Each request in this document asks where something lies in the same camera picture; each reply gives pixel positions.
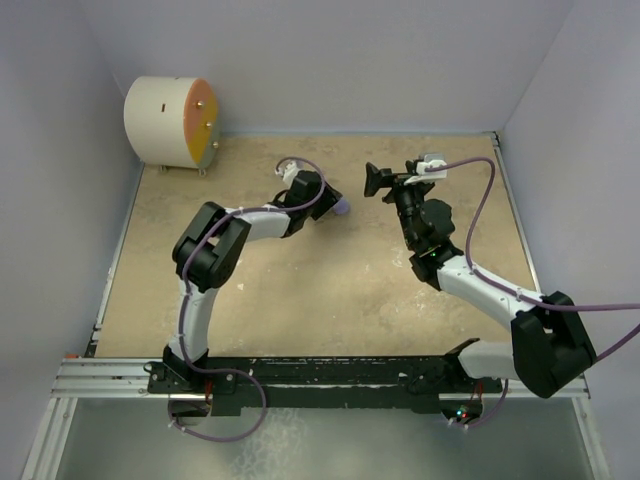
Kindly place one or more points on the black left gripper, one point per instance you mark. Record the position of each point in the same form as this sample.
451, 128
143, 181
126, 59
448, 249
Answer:
328, 198

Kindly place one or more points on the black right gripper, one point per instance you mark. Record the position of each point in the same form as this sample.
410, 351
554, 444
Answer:
377, 179

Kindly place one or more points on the purple earbud charging case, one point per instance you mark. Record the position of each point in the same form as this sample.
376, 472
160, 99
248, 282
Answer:
341, 207

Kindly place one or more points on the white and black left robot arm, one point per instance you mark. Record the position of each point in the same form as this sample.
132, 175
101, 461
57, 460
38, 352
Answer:
209, 249

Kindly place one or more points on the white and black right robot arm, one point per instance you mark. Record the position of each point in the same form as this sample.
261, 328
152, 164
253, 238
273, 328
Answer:
548, 346

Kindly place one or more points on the white cylinder with orange face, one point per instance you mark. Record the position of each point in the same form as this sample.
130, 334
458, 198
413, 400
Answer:
173, 122

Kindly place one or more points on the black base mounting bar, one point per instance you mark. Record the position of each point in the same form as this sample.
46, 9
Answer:
230, 384

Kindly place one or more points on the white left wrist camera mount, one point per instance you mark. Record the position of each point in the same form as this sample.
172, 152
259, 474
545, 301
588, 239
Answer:
288, 171

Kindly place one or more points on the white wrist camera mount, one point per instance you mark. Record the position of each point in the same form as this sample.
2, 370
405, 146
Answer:
428, 168
288, 171

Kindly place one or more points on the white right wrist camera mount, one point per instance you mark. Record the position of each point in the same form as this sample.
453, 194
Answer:
428, 168

